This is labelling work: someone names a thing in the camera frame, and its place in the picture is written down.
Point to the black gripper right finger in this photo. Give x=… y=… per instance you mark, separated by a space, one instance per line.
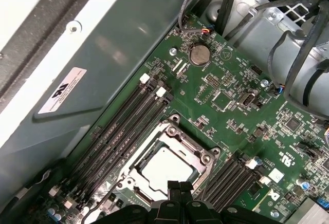
x=186 y=191

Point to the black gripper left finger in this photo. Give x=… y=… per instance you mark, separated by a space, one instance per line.
x=174 y=190

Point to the silver CPU green edge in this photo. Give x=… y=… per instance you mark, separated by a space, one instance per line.
x=169 y=167

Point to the metal socket cover frame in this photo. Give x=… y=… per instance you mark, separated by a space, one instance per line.
x=189 y=144

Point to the metal socket locking lever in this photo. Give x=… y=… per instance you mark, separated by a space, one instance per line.
x=208 y=183

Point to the black RAM slot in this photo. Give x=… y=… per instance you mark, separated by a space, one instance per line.
x=119 y=135
x=140 y=141
x=109 y=131
x=240 y=188
x=131 y=138
x=221 y=176
x=231 y=183

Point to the CPU socket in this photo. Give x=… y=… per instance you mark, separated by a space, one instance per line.
x=171 y=131

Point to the green RAM stick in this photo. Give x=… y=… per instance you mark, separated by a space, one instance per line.
x=254 y=197

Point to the green motherboard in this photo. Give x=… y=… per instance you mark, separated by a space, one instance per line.
x=231 y=93

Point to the silver chipset heatsink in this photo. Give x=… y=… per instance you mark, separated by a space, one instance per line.
x=308 y=211

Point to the round coin cell battery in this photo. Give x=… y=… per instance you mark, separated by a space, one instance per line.
x=199 y=54

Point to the white label sticker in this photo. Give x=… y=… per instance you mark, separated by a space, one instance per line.
x=61 y=90

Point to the black grey PC case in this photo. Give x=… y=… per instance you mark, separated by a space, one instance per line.
x=102 y=54

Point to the grey metal drive cage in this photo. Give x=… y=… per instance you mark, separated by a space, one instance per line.
x=257 y=34

